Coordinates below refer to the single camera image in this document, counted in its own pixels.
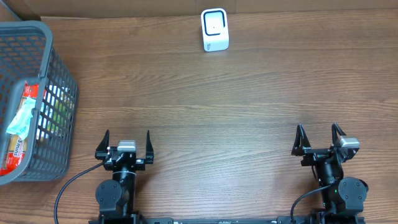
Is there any green yellow snack packet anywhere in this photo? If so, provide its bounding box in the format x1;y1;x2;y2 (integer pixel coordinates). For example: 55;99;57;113
45;86;74;139

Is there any white Pantene conditioner tube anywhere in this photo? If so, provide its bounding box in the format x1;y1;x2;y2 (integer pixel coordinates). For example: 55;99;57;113
36;85;73;142

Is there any white barcode scanner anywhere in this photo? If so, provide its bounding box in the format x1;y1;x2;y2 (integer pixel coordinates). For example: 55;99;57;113
201;8;229;52

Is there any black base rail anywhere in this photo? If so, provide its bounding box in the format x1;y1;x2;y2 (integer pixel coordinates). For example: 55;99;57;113
88;214;366;224

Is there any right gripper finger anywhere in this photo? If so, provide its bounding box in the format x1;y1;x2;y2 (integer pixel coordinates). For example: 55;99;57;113
331;123;346;145
291;124;312;156

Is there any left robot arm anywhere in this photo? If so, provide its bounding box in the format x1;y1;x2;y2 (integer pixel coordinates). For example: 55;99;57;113
95;131;154;223

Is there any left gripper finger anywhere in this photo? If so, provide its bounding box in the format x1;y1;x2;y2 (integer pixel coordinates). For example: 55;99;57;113
145;131;154;164
95;129;109;161

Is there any mint green wipes packet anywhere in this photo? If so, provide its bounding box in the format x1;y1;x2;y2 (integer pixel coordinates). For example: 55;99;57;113
6;97;36;140

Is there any red spaghetti packet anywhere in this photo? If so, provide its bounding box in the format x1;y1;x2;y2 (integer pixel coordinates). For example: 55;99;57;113
1;83;39;176

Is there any grey plastic shopping basket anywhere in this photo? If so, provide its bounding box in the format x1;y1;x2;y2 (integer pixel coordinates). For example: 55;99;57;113
1;21;79;185

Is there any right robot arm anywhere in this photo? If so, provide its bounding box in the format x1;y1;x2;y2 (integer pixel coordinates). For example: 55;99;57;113
289;123;369;223

